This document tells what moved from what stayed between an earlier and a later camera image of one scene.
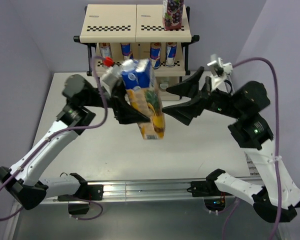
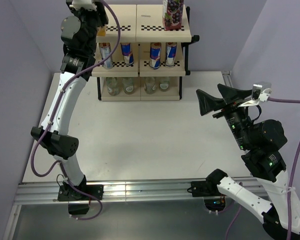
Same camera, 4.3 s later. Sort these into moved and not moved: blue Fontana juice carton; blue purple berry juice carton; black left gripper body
Moved: black left gripper body; blue Fontana juice carton
Not moved: blue purple berry juice carton
